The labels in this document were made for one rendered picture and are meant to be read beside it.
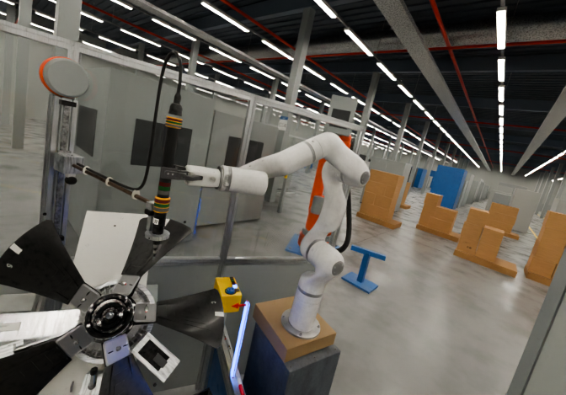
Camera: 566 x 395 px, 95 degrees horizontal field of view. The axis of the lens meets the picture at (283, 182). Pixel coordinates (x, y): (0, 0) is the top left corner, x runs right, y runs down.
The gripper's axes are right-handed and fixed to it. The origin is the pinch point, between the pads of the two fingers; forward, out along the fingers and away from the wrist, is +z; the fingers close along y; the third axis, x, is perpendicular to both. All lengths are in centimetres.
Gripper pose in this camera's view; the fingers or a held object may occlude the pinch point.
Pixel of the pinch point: (167, 170)
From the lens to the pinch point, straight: 84.9
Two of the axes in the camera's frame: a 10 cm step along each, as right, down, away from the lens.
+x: 2.1, -9.7, -1.5
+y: -4.1, -2.3, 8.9
